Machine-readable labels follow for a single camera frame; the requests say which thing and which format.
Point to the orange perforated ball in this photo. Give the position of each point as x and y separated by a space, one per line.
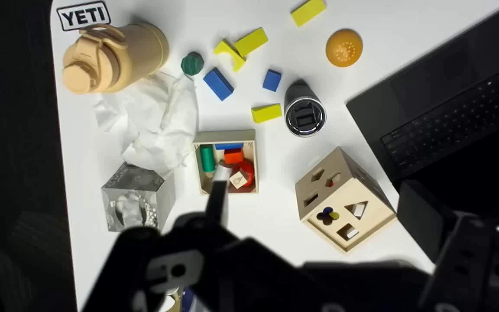
344 48

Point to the tan Yeti bottle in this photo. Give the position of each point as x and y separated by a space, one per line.
107 60

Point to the small wooden tray box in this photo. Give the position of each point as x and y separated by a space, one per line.
235 150

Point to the yellow block top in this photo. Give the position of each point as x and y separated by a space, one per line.
308 11

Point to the yellow angled block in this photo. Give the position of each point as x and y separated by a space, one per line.
226 50

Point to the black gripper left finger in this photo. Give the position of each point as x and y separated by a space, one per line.
224 273

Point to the small blue block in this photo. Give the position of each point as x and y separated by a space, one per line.
273 79

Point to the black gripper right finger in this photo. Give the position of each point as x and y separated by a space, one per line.
463 249

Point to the yellow block lower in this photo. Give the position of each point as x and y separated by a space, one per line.
266 114

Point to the large blue block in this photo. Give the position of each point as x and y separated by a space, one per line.
217 82

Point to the yellow block middle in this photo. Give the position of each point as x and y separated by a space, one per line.
252 43

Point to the black Yeti cup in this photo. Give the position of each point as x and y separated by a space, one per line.
304 110

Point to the red block in tray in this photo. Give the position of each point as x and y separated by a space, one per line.
243 171

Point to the wooden shape sorter cube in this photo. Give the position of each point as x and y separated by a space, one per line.
340 202

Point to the silver tissue box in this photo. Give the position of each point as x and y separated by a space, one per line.
136 197

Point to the white crumpled tissue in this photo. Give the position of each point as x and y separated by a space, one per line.
160 114

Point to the Yeti sticker label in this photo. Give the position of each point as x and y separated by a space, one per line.
84 15

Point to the green cylinder in tray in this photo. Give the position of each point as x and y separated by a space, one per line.
207 157

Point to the green round block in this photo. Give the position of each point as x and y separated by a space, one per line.
193 63

